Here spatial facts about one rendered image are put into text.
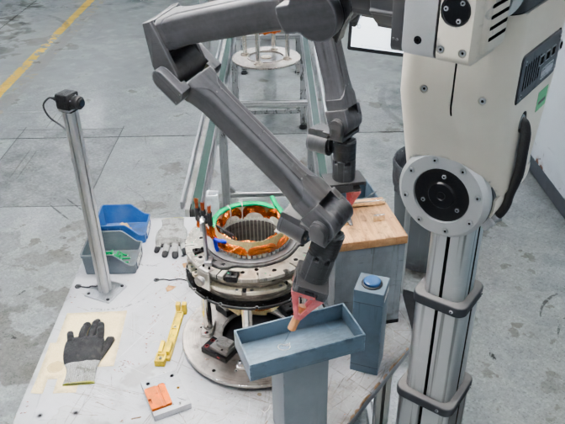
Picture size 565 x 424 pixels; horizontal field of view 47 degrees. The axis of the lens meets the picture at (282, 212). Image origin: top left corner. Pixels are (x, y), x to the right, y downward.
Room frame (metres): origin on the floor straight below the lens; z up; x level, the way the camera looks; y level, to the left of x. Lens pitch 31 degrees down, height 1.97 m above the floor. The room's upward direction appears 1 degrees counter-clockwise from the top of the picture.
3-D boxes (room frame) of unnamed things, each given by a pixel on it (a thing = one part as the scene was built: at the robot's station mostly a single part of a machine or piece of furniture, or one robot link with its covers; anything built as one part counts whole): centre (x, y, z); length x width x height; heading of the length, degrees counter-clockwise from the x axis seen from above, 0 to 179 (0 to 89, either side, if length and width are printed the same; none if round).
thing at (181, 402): (1.11, 0.29, 0.79); 0.12 x 0.09 x 0.02; 25
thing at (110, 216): (1.83, 0.53, 0.82); 0.16 x 0.14 x 0.07; 92
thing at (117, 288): (1.52, 0.52, 0.78); 0.09 x 0.09 x 0.01; 65
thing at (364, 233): (1.44, -0.20, 1.05); 0.20 x 0.19 x 0.02; 11
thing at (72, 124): (1.52, 0.52, 1.07); 0.03 x 0.03 x 0.57; 65
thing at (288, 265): (1.31, 0.08, 1.09); 0.32 x 0.32 x 0.01
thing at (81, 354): (1.27, 0.52, 0.79); 0.24 x 0.13 x 0.02; 0
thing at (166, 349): (1.32, 0.30, 0.80); 0.22 x 0.04 x 0.03; 174
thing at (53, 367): (1.28, 0.53, 0.78); 0.31 x 0.19 x 0.01; 0
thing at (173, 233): (1.80, 0.36, 0.79); 0.24 x 0.12 x 0.02; 0
